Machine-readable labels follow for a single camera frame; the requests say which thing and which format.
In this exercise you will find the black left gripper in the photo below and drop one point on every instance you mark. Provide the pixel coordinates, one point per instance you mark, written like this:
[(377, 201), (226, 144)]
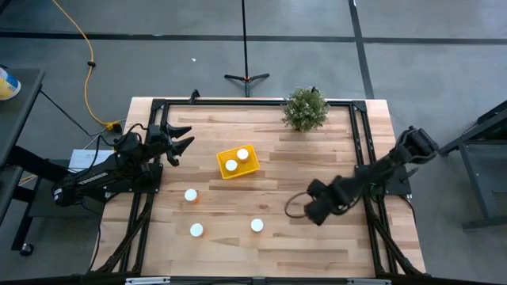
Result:
[(158, 138)]

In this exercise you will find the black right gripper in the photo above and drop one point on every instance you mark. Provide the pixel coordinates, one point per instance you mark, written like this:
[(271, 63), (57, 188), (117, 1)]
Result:
[(340, 194)]

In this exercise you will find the orange pill bottle white cap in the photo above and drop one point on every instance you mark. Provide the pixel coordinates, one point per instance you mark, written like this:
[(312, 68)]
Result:
[(191, 194), (231, 165), (242, 154), (196, 229), (257, 225)]

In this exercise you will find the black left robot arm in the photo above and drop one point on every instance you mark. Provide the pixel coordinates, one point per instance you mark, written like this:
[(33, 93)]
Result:
[(91, 180)]

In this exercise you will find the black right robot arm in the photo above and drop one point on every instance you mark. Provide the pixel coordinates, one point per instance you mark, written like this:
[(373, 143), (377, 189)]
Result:
[(396, 158)]

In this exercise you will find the yellow plastic basket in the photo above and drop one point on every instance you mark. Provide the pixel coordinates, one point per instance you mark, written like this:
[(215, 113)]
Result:
[(247, 169)]

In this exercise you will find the black table clamp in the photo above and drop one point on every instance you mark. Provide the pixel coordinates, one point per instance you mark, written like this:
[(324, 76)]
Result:
[(314, 89), (194, 95)]

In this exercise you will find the black tripod stand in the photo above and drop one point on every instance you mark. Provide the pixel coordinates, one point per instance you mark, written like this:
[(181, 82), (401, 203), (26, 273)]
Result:
[(246, 78)]

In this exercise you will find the white paper sheet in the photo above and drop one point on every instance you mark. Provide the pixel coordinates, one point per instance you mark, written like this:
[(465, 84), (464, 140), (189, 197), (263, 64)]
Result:
[(85, 158)]

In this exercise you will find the green potted plant black pot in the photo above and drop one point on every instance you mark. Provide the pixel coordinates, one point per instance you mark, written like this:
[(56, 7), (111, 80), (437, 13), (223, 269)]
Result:
[(305, 110)]

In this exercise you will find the black equipment stand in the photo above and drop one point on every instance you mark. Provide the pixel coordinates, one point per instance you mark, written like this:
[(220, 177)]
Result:
[(459, 143)]

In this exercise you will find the black side desk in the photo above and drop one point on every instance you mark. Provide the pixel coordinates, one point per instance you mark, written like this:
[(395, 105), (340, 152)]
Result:
[(20, 103)]

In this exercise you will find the yellow white wipes canister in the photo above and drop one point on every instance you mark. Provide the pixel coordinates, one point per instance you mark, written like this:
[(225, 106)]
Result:
[(8, 85)]

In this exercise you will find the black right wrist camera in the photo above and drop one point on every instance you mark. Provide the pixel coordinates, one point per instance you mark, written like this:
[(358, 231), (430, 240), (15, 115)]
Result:
[(317, 187)]

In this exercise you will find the black metal table frame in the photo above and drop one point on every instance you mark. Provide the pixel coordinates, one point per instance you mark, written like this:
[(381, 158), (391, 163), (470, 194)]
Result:
[(237, 102)]

